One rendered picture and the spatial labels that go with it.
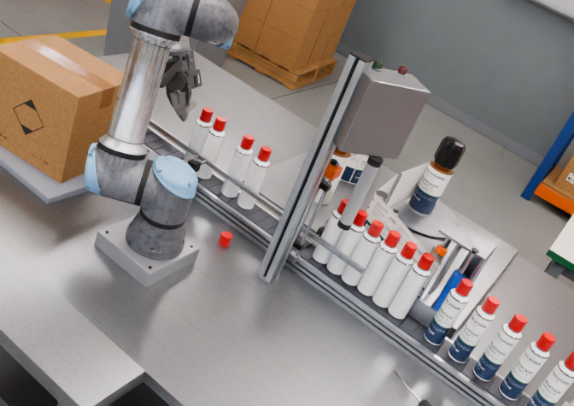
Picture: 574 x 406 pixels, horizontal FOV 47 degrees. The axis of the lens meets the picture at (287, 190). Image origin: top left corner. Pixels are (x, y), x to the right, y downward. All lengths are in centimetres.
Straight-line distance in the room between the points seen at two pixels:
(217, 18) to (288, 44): 382
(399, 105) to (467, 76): 474
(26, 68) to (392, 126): 96
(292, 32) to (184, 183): 381
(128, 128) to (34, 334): 50
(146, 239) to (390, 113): 66
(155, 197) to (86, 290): 27
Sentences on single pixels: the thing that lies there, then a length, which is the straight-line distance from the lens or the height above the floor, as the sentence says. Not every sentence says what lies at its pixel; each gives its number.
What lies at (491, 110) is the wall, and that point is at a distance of 628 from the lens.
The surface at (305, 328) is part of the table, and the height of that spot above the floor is 83.
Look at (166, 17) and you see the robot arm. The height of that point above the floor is 144.
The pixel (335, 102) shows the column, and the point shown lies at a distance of 157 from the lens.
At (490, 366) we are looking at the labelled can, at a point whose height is 93.
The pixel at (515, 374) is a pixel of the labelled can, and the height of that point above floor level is 95.
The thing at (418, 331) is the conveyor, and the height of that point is 88.
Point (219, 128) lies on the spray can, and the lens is 198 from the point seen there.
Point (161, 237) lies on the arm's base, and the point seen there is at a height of 94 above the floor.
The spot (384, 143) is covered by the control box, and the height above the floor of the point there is 133.
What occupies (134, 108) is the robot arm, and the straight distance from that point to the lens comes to 158.
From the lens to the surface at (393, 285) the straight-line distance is 181.
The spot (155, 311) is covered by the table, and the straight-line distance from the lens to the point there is 163.
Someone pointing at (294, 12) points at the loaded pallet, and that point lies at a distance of 530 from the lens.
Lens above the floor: 193
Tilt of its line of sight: 29 degrees down
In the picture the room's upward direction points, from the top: 23 degrees clockwise
